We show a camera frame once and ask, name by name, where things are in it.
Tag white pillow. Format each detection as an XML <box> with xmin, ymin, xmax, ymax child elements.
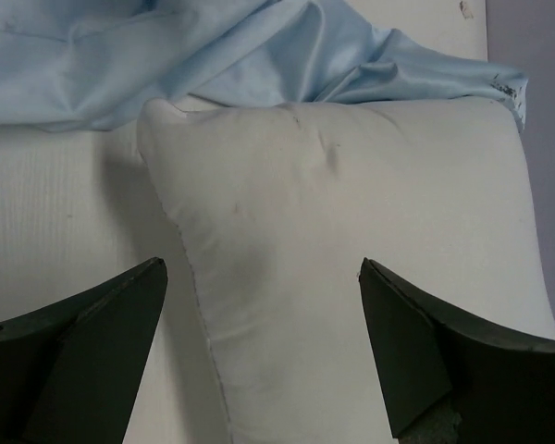
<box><xmin>137</xmin><ymin>97</ymin><xmax>555</xmax><ymax>443</ymax></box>

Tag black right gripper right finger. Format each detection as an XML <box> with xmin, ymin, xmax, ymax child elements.
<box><xmin>359</xmin><ymin>259</ymin><xmax>555</xmax><ymax>443</ymax></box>

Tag light blue pillowcase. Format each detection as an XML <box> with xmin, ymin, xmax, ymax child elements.
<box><xmin>0</xmin><ymin>1</ymin><xmax>527</xmax><ymax>131</ymax></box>

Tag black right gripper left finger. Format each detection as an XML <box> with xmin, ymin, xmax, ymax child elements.
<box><xmin>0</xmin><ymin>258</ymin><xmax>167</xmax><ymax>443</ymax></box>

